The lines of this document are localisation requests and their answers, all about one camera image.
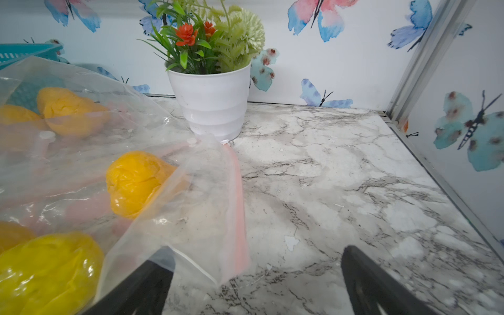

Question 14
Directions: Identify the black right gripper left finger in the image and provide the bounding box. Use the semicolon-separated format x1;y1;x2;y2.
84;247;175;314

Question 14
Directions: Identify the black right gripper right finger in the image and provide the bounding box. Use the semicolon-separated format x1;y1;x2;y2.
341;245;436;314

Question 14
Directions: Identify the yellow-green pear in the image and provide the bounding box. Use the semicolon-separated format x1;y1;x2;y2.
1;232;104;314

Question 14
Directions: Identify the yellow pear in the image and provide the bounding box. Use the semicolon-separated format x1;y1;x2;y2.
106;151;177;220

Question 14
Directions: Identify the clear zip-top bag with pears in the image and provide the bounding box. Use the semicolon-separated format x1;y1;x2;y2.
1;56;249;314

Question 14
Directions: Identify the clear bag of lemons back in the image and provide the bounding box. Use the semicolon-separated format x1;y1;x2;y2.
1;87;110;138

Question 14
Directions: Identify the white pot artificial plant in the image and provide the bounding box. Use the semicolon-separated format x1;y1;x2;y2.
141;1;265;142

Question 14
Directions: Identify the teal plastic basket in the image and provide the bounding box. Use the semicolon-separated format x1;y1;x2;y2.
0;43;63;70

